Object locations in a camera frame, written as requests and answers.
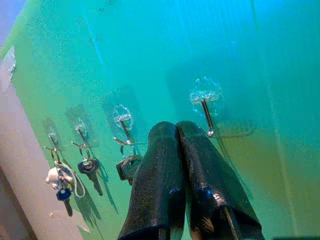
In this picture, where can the grey tape piece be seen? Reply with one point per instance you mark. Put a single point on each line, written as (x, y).
(83, 228)

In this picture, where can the clear tape strip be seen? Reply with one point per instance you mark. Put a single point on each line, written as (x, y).
(9, 62)

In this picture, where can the clear adhesive metal hook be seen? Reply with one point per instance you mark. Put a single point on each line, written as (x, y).
(123, 125)
(53, 141)
(81, 135)
(207, 112)

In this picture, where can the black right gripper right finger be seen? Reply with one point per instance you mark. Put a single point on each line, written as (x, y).
(212, 190)

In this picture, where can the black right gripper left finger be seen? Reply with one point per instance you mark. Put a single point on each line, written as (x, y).
(157, 180)

